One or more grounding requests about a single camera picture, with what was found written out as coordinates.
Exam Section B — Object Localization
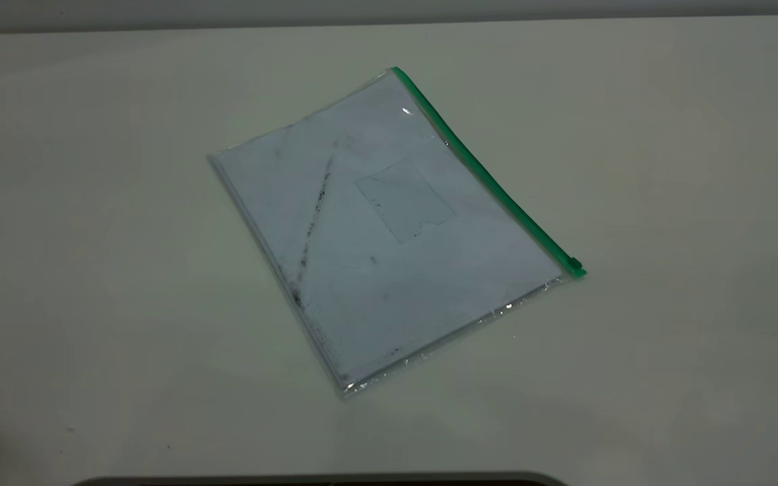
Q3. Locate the transparent zipper bag green edge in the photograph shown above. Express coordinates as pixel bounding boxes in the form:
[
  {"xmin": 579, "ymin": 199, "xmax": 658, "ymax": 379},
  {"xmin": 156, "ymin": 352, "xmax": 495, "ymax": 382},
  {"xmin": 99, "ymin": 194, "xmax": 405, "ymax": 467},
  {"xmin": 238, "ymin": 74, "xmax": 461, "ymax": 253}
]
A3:
[{"xmin": 207, "ymin": 65, "xmax": 588, "ymax": 400}]

